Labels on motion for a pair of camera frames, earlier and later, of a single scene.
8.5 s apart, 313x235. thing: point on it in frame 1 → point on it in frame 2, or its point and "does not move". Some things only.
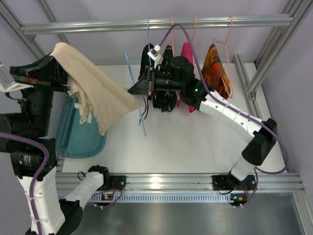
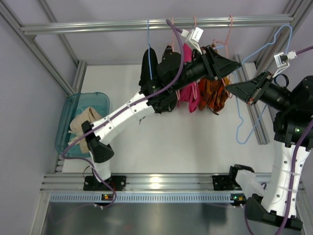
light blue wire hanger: (135, 90) → (243, 60)
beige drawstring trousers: (93, 93) → (90, 114)
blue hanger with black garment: (148, 34) does not move
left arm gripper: (39, 81) → (212, 66)
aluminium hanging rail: (44, 28) does not move
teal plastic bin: (73, 139) does not move
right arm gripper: (149, 82) → (258, 87)
